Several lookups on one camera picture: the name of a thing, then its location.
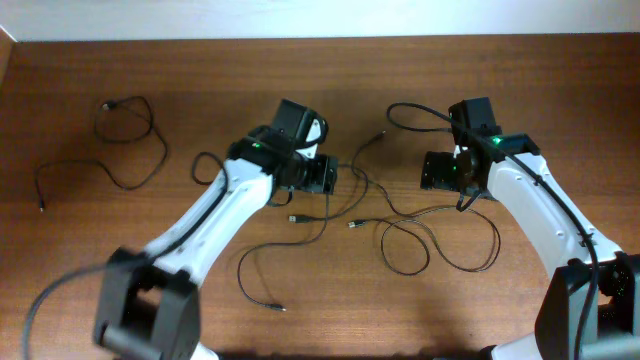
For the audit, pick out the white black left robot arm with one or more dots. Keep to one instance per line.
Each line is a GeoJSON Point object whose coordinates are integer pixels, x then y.
{"type": "Point", "coordinates": [149, 304]}

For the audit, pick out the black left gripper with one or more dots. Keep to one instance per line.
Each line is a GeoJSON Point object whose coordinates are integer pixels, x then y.
{"type": "Point", "coordinates": [324, 175]}

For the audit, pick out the wooden side panel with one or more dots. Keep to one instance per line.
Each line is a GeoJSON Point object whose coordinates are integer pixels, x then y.
{"type": "Point", "coordinates": [7, 42]}

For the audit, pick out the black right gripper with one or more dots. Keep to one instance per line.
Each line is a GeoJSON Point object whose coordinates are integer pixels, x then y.
{"type": "Point", "coordinates": [435, 171]}

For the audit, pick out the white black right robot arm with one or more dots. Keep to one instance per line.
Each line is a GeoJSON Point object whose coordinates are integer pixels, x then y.
{"type": "Point", "coordinates": [591, 307]}

